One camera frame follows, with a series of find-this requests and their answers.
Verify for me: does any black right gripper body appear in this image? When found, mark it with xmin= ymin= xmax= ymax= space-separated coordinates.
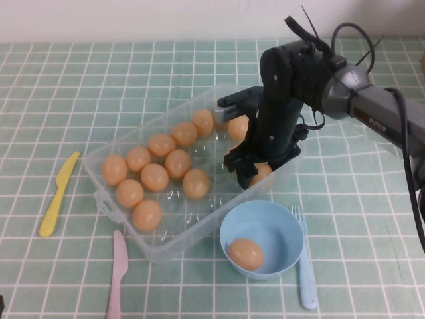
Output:
xmin=224 ymin=98 xmax=308 ymax=172

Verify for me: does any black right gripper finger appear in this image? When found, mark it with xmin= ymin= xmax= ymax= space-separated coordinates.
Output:
xmin=270 ymin=156 xmax=296 ymax=172
xmin=236 ymin=163 xmax=260 ymax=191

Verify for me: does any clear plastic egg box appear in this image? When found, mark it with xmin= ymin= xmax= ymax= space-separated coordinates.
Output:
xmin=82 ymin=84 xmax=306 ymax=265

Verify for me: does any light blue plastic bowl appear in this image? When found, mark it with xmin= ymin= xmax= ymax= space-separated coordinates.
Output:
xmin=218 ymin=199 xmax=305 ymax=282

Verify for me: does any black zip tie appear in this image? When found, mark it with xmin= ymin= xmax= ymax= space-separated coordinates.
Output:
xmin=301 ymin=5 xmax=321 ymax=37
xmin=357 ymin=35 xmax=386 ymax=67

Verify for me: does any light blue plastic fork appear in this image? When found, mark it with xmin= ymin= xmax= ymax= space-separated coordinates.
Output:
xmin=291 ymin=205 xmax=319 ymax=310

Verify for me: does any pink plastic knife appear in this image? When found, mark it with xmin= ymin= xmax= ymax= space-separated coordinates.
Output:
xmin=106 ymin=229 xmax=129 ymax=319

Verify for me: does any yellow plastic knife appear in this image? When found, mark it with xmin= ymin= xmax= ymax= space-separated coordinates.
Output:
xmin=39 ymin=151 xmax=81 ymax=238

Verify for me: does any green checked tablecloth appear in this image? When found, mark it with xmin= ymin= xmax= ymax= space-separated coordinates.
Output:
xmin=0 ymin=36 xmax=425 ymax=319

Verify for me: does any thin black cable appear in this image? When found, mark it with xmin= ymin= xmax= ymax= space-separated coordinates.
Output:
xmin=298 ymin=106 xmax=325 ymax=132

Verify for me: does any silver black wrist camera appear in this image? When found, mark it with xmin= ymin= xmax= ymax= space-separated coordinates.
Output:
xmin=212 ymin=85 xmax=265 ymax=124

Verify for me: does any thick black cable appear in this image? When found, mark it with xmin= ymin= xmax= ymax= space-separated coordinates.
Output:
xmin=331 ymin=21 xmax=425 ymax=253

